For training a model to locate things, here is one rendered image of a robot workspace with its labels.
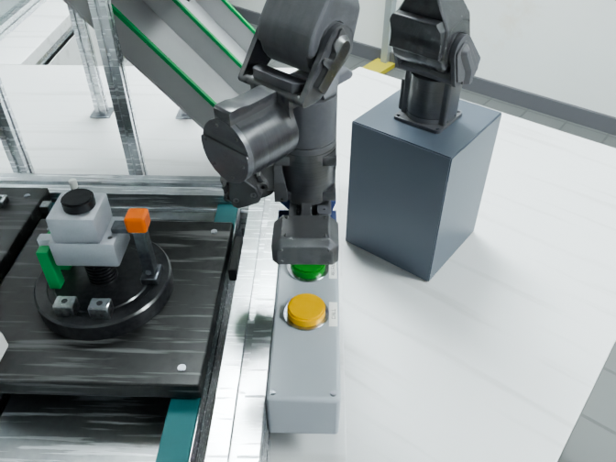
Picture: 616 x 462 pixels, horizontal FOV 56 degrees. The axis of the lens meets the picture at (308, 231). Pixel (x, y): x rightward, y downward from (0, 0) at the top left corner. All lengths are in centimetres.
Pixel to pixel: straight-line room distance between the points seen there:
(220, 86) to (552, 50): 238
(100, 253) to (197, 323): 12
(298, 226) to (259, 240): 19
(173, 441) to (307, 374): 13
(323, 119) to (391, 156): 22
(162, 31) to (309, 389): 57
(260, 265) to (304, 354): 14
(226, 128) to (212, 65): 46
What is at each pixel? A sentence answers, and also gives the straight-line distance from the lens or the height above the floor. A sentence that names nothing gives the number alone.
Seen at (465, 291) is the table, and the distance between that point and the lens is 81.
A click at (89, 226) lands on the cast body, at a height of 108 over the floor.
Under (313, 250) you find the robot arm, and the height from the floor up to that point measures 107.
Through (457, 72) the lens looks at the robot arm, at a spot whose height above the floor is 114.
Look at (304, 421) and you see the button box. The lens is 58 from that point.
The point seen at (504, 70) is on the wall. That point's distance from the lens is 323.
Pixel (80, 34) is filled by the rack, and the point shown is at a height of 102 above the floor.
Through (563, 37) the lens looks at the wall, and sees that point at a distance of 308.
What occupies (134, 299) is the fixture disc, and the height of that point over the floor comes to 99.
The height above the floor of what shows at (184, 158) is 86.
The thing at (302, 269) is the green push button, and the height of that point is 97.
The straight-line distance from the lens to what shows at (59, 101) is 132.
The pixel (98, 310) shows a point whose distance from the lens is 59.
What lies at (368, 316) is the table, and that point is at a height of 86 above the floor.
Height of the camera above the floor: 142
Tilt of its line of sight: 40 degrees down
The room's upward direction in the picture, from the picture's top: straight up
